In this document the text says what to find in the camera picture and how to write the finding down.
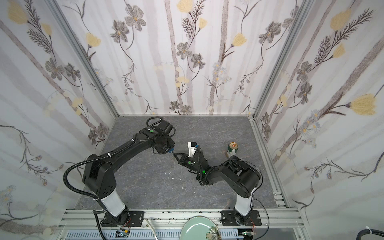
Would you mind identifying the light green plate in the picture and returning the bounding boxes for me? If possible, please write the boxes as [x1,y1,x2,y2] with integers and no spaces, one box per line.
[179,216,222,240]

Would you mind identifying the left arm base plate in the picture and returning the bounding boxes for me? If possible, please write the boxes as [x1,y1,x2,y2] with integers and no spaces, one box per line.
[101,211,145,228]

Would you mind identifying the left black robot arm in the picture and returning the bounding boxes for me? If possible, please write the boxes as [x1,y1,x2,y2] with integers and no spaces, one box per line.
[63,117,176,227]

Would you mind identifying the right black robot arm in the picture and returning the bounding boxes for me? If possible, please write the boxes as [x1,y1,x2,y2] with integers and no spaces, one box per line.
[173,148,264,227]

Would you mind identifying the white vented cable duct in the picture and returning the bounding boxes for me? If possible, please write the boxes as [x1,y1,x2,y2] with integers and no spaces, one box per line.
[60,229,244,240]

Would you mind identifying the aluminium frame rail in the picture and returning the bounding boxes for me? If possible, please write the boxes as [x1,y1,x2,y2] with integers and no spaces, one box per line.
[53,209,310,240]

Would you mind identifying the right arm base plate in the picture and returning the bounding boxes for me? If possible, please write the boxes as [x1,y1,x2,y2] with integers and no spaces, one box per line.
[220,210,262,227]

